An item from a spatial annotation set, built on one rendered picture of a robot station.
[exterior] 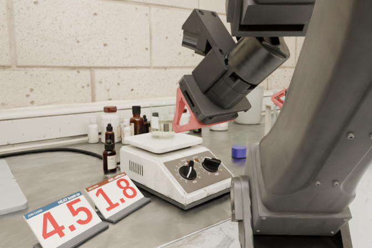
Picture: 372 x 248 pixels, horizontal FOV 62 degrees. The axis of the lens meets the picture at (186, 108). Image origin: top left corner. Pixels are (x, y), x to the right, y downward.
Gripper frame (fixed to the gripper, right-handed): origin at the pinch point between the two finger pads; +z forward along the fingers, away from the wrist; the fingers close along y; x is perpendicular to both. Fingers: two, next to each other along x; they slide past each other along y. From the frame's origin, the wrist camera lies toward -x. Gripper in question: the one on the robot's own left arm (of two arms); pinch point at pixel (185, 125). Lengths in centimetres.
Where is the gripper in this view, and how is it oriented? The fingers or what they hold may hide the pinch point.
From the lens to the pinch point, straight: 48.8
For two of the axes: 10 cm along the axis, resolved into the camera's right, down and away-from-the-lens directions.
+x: 4.3, 8.3, -3.4
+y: -7.4, 1.1, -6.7
